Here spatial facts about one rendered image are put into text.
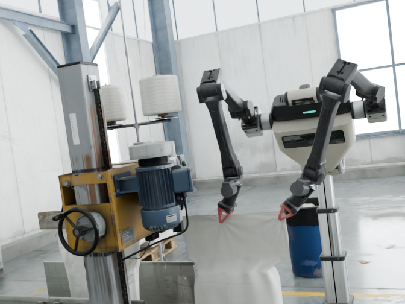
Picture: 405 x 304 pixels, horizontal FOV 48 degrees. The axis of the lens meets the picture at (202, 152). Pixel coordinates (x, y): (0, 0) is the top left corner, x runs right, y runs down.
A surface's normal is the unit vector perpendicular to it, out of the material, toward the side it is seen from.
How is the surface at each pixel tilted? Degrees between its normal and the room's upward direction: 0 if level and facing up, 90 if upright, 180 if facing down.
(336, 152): 130
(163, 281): 90
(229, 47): 90
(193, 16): 90
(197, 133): 90
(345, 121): 40
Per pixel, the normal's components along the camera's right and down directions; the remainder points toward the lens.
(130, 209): 0.91, -0.10
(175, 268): -0.39, 0.10
